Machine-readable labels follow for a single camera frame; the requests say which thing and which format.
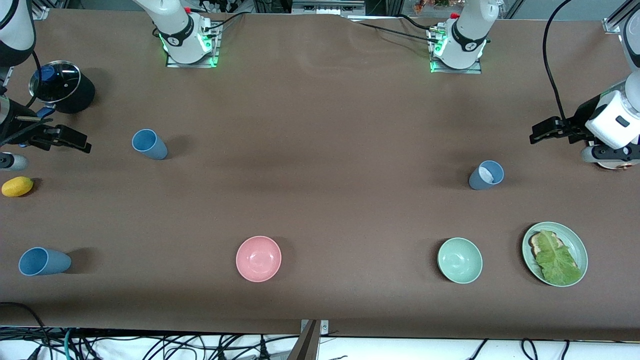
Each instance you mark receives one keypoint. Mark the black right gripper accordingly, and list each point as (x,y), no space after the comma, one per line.
(14,131)

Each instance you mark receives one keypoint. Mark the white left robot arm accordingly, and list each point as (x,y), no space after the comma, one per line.
(467,35)

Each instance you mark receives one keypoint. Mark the brown table cover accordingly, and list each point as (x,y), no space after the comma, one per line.
(320,125)

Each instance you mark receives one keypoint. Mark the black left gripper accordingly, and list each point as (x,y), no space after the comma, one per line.
(580,121)

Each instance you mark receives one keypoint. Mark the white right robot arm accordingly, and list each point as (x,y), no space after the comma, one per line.
(175,30)

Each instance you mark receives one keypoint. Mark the aluminium frame profile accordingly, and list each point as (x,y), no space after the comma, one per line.
(617,20)
(40,12)

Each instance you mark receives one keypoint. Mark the black pot with lid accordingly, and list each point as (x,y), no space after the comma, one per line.
(57,82)

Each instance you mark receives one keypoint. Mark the metal table bracket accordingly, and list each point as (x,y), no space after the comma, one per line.
(312,337)

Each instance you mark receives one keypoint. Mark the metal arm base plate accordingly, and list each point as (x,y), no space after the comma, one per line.
(216,45)
(457,70)

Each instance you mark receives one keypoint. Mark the toast bread slice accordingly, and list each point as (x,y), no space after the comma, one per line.
(536,243)

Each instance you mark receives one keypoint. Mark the pink bowl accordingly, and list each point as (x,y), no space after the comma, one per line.
(258,259)

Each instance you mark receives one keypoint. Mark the yellow lemon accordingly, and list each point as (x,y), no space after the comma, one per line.
(17,186)

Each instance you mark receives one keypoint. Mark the mint green plate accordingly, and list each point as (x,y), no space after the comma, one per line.
(577,245)

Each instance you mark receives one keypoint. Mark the green lettuce leaf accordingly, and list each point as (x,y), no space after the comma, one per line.
(557,260)

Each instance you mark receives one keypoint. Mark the blue plastic cup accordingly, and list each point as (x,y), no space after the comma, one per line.
(45,262)
(481,179)
(150,145)

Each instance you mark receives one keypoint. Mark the mint green bowl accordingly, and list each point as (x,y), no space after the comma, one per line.
(460,260)

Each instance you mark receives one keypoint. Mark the silver electronics box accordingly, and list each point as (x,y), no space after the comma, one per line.
(327,7)

